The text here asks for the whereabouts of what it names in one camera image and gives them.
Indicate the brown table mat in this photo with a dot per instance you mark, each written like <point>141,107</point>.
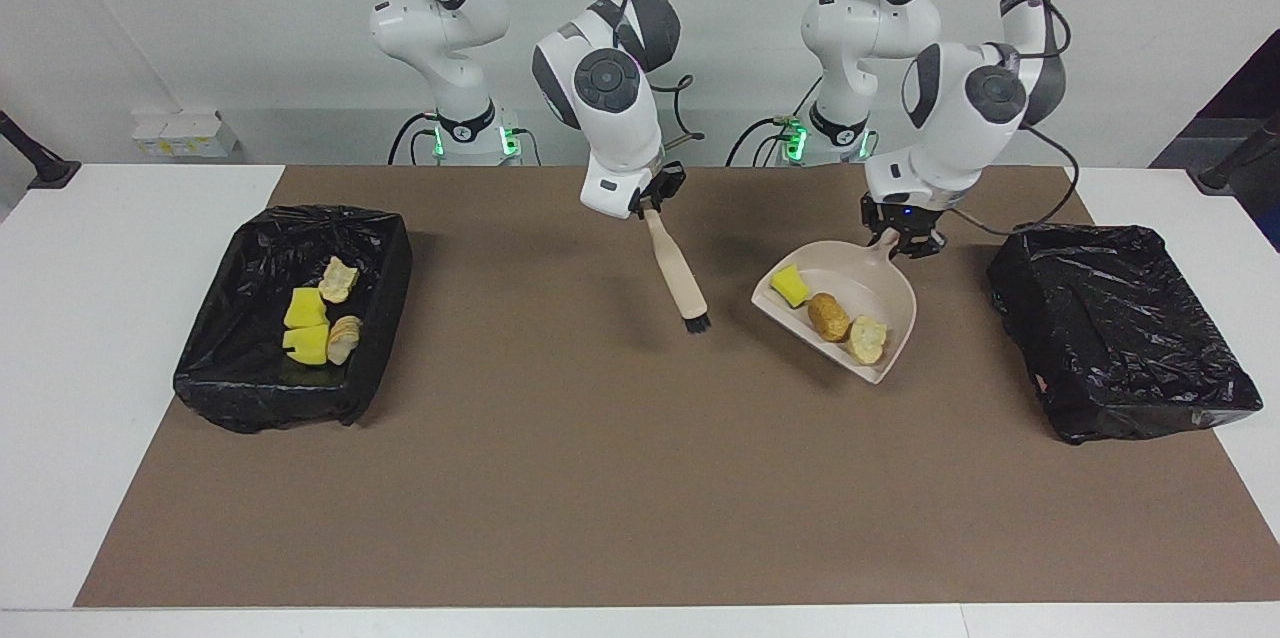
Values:
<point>900,518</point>

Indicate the rounded yellow sponge piece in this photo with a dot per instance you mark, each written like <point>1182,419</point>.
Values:
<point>305,308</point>

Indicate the bin with black bag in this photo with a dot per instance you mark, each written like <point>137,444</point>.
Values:
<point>230,368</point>
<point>1110,328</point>

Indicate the beige brush with black bristles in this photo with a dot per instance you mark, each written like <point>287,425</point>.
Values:
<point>680,278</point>

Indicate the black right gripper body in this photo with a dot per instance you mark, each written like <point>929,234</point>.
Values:
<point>663,186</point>

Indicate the dark side panel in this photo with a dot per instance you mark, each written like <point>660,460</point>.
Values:
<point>1260,98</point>

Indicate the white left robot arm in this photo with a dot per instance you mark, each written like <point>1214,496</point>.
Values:
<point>960,133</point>

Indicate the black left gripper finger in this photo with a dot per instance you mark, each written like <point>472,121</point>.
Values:
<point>925,246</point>
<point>870,230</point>

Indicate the orange-brown nugget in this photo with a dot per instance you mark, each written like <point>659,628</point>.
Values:
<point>829,316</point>

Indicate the white wall socket box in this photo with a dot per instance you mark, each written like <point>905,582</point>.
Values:
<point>180,133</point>

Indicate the yellow sponge with green side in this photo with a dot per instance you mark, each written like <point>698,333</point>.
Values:
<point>790,286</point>

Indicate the black clamp stand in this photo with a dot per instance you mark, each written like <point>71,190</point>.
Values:
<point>45,173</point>
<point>1225,173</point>

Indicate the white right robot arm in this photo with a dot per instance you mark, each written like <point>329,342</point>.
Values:
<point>615,128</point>

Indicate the beige plastic dustpan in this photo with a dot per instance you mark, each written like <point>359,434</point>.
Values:
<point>890,293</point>

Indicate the notched yellow sponge piece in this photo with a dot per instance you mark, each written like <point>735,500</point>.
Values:
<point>306,344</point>

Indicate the pale layered rock piece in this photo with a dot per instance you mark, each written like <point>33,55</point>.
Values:
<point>345,340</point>

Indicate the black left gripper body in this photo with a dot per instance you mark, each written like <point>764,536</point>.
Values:
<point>905,215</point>

